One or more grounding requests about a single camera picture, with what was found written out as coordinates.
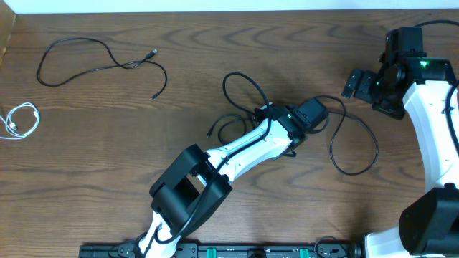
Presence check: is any long black usb cable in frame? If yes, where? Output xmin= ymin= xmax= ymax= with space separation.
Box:
xmin=35 ymin=37 xmax=169 ymax=101

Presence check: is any white usb cable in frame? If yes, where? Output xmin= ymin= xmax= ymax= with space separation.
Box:
xmin=0 ymin=102 xmax=41 ymax=141

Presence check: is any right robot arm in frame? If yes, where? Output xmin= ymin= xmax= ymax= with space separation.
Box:
xmin=342 ymin=25 xmax=458 ymax=257

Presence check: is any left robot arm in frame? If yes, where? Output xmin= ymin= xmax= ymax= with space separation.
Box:
xmin=138 ymin=97 xmax=328 ymax=257

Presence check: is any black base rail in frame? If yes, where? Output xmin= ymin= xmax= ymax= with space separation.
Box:
xmin=78 ymin=236 xmax=366 ymax=258

